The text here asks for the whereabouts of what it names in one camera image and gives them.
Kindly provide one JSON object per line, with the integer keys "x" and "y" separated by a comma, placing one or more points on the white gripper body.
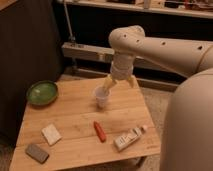
{"x": 122, "y": 66}

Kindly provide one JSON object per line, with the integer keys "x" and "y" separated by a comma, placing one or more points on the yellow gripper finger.
{"x": 131, "y": 80}
{"x": 108, "y": 83}

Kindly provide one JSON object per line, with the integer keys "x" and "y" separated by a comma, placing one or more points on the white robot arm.
{"x": 187, "y": 138}

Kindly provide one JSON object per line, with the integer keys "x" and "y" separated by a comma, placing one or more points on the green ceramic bowl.
{"x": 42, "y": 93}

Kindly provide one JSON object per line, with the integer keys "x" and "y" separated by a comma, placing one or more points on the translucent plastic cup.
{"x": 101, "y": 96}

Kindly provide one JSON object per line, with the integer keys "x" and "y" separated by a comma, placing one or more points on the wooden table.
{"x": 73, "y": 114}

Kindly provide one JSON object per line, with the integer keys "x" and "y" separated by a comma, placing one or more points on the grey metal beam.
{"x": 87, "y": 52}

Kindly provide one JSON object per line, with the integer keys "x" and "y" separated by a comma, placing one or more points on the red marker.
{"x": 99, "y": 131}

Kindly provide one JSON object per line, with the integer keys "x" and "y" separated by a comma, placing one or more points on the metal pole stand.
{"x": 71, "y": 36}

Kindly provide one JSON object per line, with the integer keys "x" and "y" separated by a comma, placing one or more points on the white tube with box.
{"x": 128, "y": 138}

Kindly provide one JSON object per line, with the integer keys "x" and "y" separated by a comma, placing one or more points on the white sponge block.
{"x": 51, "y": 134}

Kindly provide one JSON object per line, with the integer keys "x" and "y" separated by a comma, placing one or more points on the wooden shelf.
{"x": 128, "y": 7}

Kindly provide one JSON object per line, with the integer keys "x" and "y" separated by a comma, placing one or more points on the grey rectangular block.
{"x": 37, "y": 153}

